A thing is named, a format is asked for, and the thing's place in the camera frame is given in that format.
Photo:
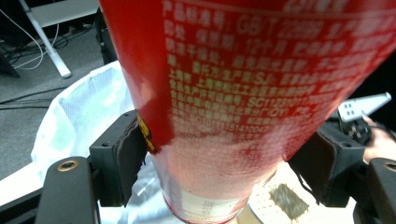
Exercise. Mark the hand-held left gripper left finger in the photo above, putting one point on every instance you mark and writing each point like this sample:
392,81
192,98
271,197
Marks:
116,161

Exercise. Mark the white trash bag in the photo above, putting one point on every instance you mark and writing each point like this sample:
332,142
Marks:
77,118

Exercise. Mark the black stand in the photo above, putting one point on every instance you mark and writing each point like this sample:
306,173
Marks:
106,40

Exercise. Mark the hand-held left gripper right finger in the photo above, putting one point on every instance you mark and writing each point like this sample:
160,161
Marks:
333,168

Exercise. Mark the white desk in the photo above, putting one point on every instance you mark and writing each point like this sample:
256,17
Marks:
65,11

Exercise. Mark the beige dotted packet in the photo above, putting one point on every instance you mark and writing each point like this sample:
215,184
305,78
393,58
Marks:
289,199

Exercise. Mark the red snack can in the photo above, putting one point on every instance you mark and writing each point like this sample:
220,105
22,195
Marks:
218,93

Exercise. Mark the white metal stand leg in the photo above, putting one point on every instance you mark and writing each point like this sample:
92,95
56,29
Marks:
46,43

